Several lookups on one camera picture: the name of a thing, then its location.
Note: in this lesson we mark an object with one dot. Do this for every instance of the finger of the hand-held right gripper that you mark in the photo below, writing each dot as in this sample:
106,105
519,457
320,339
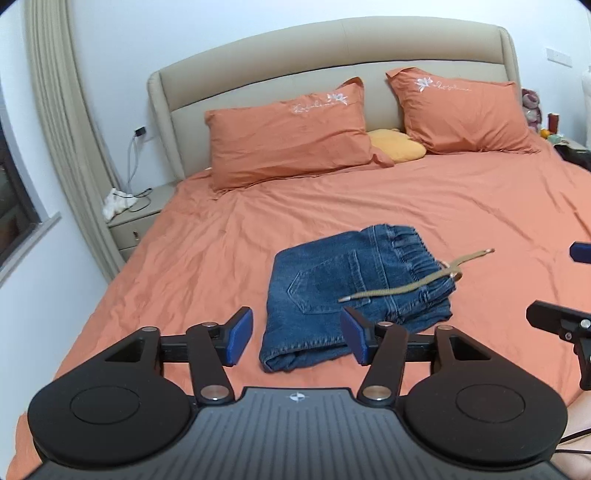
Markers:
561,318
581,253

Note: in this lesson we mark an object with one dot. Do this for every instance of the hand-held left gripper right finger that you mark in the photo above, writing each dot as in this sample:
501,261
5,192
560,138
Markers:
355,337

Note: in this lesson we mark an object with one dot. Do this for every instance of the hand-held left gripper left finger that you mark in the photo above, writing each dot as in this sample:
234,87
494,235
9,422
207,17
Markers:
240,334

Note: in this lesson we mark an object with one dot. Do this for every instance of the blue denim pants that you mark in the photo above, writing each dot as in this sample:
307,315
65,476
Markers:
323,277

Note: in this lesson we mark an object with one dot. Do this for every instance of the person's right forearm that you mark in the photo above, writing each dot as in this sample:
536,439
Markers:
581,415

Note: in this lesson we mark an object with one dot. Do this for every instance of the orange bed sheet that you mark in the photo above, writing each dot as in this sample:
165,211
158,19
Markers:
194,249

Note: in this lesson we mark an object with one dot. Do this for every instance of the dark bag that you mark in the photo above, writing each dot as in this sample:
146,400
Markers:
575,154

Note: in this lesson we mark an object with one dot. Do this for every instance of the pale green box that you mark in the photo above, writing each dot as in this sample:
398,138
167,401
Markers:
557,138

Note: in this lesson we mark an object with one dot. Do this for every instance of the red bottle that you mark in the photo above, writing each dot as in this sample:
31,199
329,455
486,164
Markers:
553,123

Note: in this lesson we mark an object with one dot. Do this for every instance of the beige nightstand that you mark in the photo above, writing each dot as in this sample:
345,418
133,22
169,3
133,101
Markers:
138,226

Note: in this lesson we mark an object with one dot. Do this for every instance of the pink plush toy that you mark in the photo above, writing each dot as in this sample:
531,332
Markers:
531,108

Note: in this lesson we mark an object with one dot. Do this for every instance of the white crumpled cloth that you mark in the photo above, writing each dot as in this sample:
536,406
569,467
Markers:
115,203

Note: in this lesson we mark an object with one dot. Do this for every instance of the orange embroidered pillow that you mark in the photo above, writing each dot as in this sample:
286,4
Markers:
286,138
461,115

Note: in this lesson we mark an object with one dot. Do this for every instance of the yellow cushion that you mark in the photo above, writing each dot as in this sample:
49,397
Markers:
397,145

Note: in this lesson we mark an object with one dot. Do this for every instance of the dark framed window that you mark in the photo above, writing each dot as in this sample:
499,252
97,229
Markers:
11,184

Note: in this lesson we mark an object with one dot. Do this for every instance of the beige padded headboard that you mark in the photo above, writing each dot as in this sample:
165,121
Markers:
286,64

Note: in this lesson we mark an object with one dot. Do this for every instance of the beige curtain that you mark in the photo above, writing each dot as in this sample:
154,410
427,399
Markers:
69,115

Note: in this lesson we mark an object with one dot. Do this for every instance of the white wall socket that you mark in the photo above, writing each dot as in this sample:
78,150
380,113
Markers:
558,56

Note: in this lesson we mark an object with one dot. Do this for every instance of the black wall charger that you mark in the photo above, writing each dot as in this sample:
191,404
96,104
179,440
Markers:
140,132

